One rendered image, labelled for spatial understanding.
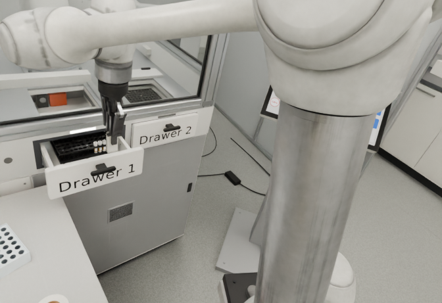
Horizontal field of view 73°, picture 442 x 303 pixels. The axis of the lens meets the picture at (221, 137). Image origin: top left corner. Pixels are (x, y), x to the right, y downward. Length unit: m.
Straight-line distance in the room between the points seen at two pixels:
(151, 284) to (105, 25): 1.44
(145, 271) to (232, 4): 1.53
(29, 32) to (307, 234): 0.55
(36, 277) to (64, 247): 0.10
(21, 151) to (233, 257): 1.28
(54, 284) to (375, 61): 0.85
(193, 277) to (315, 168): 1.55
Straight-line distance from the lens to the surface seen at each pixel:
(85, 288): 0.91
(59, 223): 1.04
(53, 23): 0.63
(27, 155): 1.10
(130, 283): 1.79
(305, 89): 0.28
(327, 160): 0.32
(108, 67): 0.78
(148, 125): 1.16
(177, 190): 1.54
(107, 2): 0.74
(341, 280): 0.69
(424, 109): 3.39
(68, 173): 0.98
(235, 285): 0.92
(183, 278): 1.82
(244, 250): 1.95
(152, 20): 0.55
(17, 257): 0.95
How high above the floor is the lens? 1.55
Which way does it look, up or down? 32 degrees down
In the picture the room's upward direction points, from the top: 15 degrees clockwise
